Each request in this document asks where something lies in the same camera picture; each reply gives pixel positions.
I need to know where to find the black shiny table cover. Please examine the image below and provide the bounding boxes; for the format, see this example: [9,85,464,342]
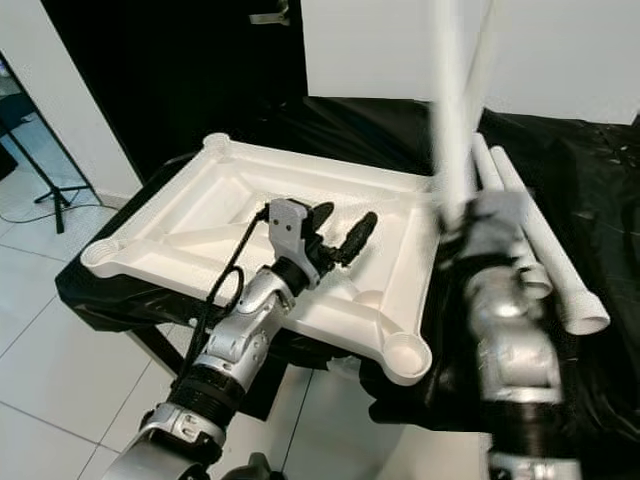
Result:
[55,97,640,441]

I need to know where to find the black work table leg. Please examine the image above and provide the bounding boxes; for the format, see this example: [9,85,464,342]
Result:
[130,325,193,383]

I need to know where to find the black tripod stand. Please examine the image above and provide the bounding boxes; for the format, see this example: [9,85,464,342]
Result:
[0,90,103,234]

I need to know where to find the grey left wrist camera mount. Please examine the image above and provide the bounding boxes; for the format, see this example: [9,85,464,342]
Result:
[268,198,323,264]

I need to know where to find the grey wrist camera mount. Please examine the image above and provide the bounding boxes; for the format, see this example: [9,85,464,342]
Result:
[465,188,533,259]
[268,198,323,264]

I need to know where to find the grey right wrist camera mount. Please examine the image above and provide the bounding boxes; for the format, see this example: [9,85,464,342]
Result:
[465,188,533,259]

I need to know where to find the white work table frame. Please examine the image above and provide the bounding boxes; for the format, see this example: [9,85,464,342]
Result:
[190,320,366,386]

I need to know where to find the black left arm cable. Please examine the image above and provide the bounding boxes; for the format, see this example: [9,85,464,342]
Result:
[175,205,273,393]

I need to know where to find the silver door handle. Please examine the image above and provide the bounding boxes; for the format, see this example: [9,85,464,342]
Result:
[249,0,292,26]

